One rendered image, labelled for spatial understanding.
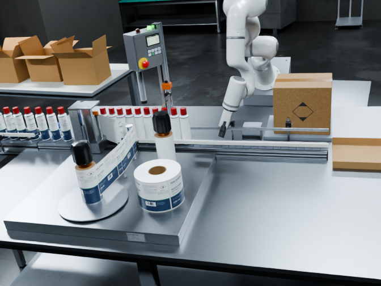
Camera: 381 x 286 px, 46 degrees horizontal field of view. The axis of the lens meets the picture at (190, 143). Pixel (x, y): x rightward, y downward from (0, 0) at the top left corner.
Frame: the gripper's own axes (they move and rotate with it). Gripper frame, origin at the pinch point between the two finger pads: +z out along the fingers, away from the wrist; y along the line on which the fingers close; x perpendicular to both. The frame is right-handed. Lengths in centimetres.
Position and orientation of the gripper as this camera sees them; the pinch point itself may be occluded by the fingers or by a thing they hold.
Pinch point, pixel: (221, 133)
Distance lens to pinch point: 235.5
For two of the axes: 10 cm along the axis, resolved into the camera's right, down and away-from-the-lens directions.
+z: -2.3, 8.3, 5.1
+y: -2.5, 4.5, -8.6
